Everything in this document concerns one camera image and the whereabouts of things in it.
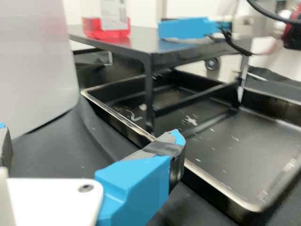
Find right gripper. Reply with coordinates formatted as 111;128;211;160
157;14;257;40

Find white box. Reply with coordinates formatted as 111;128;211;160
0;0;80;140

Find red liquid bottle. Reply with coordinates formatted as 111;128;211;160
81;0;131;40

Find black cable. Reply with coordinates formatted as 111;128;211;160
246;0;293;24

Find black tray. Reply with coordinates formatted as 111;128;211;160
80;69;301;213

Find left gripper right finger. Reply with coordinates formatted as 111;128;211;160
94;128;187;226

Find black platform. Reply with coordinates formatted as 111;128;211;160
69;23;255;137

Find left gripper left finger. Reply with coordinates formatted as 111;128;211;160
0;121;14;167

